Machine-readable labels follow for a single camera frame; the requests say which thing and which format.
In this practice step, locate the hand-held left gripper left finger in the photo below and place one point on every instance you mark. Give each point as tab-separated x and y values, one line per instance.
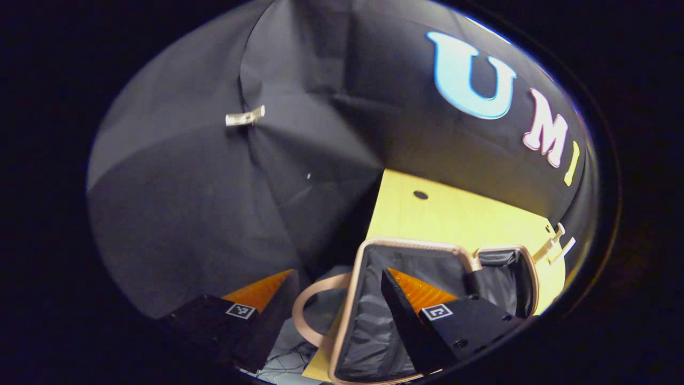
272	326

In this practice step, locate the white tape strip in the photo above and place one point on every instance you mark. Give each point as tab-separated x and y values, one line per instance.
245	116

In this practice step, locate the cream plastic clip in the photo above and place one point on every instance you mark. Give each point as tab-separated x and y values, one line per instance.
553	246

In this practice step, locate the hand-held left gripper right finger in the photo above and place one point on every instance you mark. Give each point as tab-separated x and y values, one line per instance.
401	321

